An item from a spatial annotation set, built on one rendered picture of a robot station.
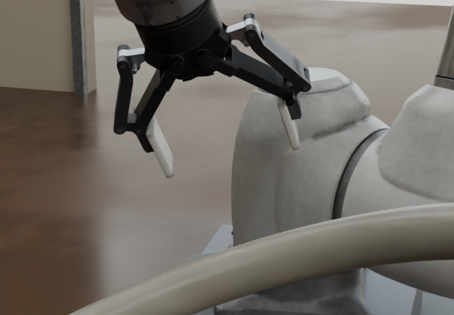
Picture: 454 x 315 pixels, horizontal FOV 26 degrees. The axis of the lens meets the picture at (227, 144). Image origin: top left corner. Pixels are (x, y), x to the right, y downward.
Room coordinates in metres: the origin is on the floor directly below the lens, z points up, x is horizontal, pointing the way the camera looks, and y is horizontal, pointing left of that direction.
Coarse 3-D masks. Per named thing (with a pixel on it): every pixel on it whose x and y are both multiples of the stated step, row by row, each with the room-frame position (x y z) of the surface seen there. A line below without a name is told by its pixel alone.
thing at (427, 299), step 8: (424, 296) 1.24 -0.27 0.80; (432, 296) 1.24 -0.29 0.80; (440, 296) 1.24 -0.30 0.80; (424, 304) 1.21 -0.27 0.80; (432, 304) 1.21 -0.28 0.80; (440, 304) 1.21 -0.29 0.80; (448, 304) 1.21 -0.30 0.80; (424, 312) 1.19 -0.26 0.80; (432, 312) 1.19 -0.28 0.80; (440, 312) 1.19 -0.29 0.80; (448, 312) 1.19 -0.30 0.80
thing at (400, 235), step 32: (320, 224) 0.52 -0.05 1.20; (352, 224) 0.51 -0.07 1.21; (384, 224) 0.49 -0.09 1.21; (416, 224) 0.48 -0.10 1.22; (448, 224) 0.47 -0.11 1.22; (224, 256) 0.53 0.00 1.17; (256, 256) 0.52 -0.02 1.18; (288, 256) 0.52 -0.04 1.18; (320, 256) 0.51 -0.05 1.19; (352, 256) 0.50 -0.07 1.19; (384, 256) 0.49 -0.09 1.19; (416, 256) 0.48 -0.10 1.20; (448, 256) 0.47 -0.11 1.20; (128, 288) 0.54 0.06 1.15; (160, 288) 0.53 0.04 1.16; (192, 288) 0.52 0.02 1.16; (224, 288) 0.52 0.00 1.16; (256, 288) 0.52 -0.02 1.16
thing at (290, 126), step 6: (276, 96) 0.94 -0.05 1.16; (282, 102) 0.93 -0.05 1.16; (282, 108) 0.93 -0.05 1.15; (282, 114) 0.93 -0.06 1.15; (288, 114) 0.94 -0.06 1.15; (282, 120) 0.94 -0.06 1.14; (288, 120) 0.94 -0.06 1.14; (294, 120) 0.97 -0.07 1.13; (288, 126) 0.94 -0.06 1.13; (294, 126) 0.96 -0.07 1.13; (288, 132) 0.95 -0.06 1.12; (294, 132) 0.95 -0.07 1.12; (288, 138) 0.95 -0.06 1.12; (294, 138) 0.95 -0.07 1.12; (294, 144) 0.96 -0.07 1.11; (294, 150) 0.96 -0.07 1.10
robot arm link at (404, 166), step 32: (448, 32) 1.00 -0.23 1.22; (448, 64) 0.98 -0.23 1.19; (416, 96) 0.98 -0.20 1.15; (448, 96) 0.95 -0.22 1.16; (416, 128) 0.95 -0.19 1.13; (448, 128) 0.92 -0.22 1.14; (352, 160) 0.99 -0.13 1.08; (384, 160) 0.96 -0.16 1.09; (416, 160) 0.93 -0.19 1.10; (448, 160) 0.91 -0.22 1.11; (352, 192) 0.96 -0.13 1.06; (384, 192) 0.94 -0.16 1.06; (416, 192) 0.92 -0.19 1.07; (448, 192) 0.90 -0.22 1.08; (416, 288) 0.94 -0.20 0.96; (448, 288) 0.89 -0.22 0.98
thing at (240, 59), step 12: (204, 60) 0.89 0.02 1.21; (216, 60) 0.90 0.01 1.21; (228, 60) 0.92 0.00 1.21; (240, 60) 0.92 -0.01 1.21; (252, 60) 0.93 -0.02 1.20; (228, 72) 0.90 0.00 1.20; (240, 72) 0.91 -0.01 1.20; (252, 72) 0.91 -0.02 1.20; (264, 72) 0.92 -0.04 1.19; (276, 72) 0.94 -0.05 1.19; (264, 84) 0.92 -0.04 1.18; (276, 84) 0.92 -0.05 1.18; (288, 96) 0.93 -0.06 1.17
